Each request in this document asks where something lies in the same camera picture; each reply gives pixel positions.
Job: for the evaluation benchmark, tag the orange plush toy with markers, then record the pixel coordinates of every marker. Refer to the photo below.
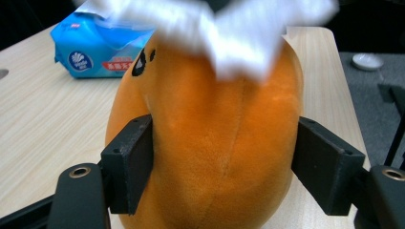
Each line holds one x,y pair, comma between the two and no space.
207,143

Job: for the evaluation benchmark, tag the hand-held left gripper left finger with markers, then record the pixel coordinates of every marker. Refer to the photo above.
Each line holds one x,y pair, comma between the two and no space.
127,165

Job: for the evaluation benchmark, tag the blue wet wipes pack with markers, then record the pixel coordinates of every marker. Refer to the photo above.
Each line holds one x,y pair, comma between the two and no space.
89,41

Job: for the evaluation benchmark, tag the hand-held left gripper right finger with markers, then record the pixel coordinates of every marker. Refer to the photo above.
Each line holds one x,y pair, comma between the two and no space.
328,171

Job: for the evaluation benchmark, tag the white round lid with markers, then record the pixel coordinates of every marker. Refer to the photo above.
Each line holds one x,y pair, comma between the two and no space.
367,61

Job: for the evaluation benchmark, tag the white wet wipe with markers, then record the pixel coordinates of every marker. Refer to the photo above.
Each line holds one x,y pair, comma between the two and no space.
242,47

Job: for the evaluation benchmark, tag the black stand base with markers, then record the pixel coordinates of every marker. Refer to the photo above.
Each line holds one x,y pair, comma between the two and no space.
391,92

